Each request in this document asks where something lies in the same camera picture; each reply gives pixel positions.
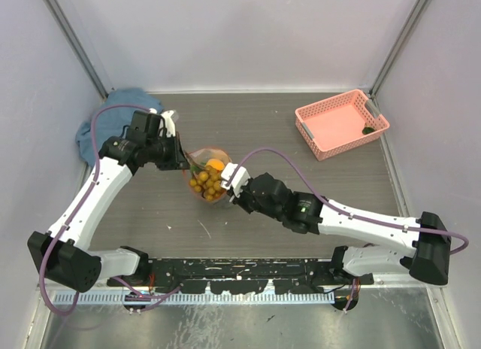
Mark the pink perforated plastic basket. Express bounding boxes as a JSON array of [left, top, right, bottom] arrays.
[[295, 90, 390, 161]]

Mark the orange-yellow peach fruit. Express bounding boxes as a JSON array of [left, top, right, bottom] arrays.
[[206, 158, 225, 171]]

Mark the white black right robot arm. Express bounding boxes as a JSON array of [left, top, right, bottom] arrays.
[[222, 173, 451, 286]]

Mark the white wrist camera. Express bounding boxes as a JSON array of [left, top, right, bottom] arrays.
[[221, 162, 250, 198], [149, 108, 179, 138]]

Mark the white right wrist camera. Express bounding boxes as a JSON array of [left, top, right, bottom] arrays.
[[221, 162, 250, 198]]

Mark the blue cloth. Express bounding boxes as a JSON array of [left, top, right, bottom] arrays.
[[75, 88, 164, 168]]

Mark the white slotted cable duct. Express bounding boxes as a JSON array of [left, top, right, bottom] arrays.
[[77, 289, 335, 306]]

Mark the aluminium frame post right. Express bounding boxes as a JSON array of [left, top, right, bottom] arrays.
[[368, 0, 431, 99]]

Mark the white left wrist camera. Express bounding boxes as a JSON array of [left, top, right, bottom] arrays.
[[149, 108, 179, 138]]

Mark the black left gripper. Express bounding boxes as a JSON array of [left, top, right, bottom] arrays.
[[146, 131, 189, 171]]

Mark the aluminium frame post left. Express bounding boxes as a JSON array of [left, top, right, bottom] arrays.
[[43, 0, 109, 100]]

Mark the small green leaf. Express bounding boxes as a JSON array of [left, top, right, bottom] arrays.
[[362, 126, 376, 135]]

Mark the aluminium frame post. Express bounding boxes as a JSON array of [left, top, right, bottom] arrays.
[[43, 0, 109, 100], [368, 0, 431, 99]]

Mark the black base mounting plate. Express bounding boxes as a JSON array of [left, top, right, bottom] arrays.
[[122, 258, 352, 295]]

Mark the brown longan bunch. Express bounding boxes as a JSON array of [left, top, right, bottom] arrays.
[[189, 167, 225, 202]]

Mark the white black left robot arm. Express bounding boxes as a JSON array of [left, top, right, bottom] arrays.
[[27, 110, 189, 293]]

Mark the clear zip top bag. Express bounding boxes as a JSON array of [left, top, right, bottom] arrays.
[[183, 147, 231, 208]]

